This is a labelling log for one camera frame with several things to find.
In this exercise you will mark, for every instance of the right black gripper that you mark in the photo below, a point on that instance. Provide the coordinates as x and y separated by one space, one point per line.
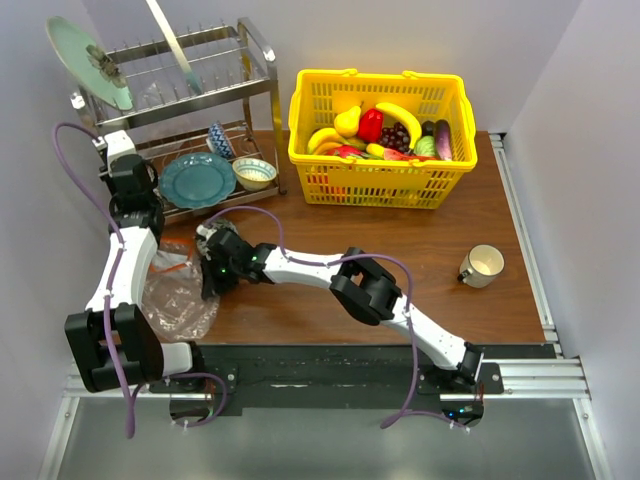
212 287

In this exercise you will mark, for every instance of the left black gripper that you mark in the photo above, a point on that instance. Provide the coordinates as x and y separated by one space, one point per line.
114 197

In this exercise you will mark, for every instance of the clear orange zip bag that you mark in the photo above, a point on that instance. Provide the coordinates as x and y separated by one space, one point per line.
173 302

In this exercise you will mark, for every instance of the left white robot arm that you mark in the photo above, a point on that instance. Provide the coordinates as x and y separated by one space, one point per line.
111 341

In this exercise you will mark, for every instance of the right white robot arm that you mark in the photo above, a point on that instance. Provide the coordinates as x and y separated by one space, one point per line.
365 289

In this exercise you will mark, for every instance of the black white leaf bowl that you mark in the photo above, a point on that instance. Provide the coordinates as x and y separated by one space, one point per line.
221 224

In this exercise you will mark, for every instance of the teal scalloped plate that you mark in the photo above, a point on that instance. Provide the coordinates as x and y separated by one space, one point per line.
197 180

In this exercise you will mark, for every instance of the blue zigzag patterned cup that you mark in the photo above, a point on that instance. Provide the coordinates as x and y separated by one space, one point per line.
218 142

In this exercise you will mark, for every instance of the steel two-tier dish rack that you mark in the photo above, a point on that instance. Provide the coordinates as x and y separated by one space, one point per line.
170 114

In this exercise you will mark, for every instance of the yellow interior patterned bowl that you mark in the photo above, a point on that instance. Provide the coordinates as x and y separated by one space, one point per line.
254 174

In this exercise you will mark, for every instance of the cream and blue plate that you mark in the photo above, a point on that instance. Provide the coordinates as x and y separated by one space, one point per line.
191 79

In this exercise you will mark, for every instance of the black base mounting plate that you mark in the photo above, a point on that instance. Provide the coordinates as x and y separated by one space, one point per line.
354 377

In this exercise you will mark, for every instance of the mint green floral plate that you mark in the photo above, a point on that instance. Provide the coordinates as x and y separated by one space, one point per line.
88 63

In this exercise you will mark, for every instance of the yellow banana bunch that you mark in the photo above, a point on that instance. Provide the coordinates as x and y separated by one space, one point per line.
331 137

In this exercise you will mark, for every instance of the red dragon fruit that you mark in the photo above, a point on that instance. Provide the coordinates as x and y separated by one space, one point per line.
345 152

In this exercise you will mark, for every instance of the yellow plastic basket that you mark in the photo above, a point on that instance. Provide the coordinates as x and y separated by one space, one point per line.
321 95

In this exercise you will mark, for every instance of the yellow pear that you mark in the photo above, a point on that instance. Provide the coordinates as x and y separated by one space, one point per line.
347 123

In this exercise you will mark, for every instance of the corn cob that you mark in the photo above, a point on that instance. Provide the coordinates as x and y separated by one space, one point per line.
375 150

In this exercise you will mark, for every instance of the watermelon slice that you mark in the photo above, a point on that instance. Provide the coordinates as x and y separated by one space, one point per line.
394 155

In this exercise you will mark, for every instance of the red bell pepper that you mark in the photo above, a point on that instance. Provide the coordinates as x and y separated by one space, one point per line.
371 125

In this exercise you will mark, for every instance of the dark purple grapes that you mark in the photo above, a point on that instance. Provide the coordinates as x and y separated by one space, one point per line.
395 137

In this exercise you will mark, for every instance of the long yellow banana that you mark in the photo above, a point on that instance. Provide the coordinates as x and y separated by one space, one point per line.
406 118

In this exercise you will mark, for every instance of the green cabbage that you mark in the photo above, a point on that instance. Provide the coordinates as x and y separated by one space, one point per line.
426 147

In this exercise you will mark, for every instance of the cream mug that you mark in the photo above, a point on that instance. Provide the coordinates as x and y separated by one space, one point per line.
481 265

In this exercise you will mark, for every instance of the purple eggplant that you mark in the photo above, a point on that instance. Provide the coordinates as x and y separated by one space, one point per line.
443 140

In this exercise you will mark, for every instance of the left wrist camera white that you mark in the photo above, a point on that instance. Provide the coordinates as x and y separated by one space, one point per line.
113 146

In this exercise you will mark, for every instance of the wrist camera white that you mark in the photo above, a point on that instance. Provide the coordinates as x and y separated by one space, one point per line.
113 146
202 236

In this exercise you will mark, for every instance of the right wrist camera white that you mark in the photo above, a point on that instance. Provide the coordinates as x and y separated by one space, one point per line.
202 236

